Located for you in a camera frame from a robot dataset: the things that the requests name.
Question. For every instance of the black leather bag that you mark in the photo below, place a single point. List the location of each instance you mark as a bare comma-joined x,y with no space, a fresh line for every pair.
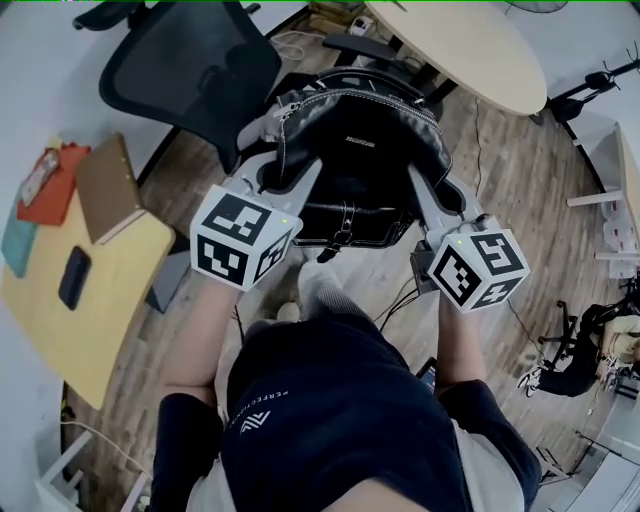
365,145

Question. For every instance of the black phone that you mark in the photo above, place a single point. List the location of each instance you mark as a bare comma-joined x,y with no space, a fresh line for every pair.
75,277

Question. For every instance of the person's beige shoe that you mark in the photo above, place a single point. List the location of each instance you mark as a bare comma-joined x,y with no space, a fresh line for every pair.
288,311

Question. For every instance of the yellow wooden side table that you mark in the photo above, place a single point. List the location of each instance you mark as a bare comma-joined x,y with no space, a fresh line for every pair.
105,310

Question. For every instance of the black fan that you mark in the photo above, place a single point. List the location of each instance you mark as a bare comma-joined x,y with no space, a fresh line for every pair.
525,6

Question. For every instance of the white shelf unit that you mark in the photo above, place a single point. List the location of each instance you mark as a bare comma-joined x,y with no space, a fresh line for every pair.
620,200

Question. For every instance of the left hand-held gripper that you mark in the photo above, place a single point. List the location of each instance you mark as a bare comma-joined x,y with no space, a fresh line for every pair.
227,235

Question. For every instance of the red folder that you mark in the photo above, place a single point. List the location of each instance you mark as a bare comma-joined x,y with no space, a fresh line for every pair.
52,200

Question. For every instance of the person's grey trouser leg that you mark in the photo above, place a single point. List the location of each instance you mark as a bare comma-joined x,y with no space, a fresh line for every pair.
325,295

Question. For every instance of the person's left forearm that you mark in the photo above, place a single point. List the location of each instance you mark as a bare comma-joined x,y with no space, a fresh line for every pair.
210,340

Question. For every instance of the blue screen phone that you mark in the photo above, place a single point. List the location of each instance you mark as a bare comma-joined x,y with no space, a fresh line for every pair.
427,375

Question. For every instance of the printed card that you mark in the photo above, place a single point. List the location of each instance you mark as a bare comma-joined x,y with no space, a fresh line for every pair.
41,175

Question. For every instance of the brown notebook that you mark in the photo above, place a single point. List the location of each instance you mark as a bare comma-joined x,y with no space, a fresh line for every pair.
107,185

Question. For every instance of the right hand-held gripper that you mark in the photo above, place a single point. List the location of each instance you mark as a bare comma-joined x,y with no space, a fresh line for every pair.
480,272

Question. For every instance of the black swivel chair base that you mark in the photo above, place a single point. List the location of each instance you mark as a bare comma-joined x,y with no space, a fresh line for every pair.
562,340

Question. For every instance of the white metal rack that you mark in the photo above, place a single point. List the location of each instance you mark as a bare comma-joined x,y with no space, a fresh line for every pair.
70,475

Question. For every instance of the black mesh office chair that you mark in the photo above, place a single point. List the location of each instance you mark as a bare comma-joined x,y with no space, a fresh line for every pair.
175,75

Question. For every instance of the beige oval table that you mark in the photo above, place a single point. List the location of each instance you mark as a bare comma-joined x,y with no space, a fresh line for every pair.
465,55

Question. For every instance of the white power adapter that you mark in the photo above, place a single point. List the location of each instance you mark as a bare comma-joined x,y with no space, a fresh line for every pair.
361,25

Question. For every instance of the person's right forearm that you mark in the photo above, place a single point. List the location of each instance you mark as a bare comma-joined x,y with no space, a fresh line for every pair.
460,345

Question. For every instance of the person's black shirt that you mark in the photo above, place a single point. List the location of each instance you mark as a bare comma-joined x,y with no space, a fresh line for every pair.
320,415

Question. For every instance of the black tripod stand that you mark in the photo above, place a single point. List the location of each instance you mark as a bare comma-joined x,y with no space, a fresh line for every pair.
590,85

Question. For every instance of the teal book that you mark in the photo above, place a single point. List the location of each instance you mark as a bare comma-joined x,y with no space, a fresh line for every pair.
17,245

